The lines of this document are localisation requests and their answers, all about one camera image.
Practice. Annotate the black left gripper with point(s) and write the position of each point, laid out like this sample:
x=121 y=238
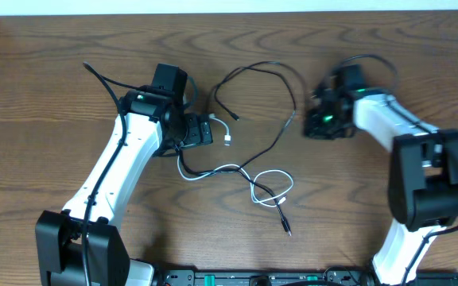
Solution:
x=196 y=136

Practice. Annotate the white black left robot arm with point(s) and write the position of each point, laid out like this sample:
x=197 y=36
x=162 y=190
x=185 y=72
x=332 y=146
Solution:
x=81 y=245

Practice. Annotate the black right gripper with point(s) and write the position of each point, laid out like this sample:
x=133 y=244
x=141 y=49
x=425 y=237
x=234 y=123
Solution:
x=316 y=130

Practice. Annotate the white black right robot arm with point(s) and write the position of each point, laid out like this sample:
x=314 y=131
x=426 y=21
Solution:
x=423 y=176

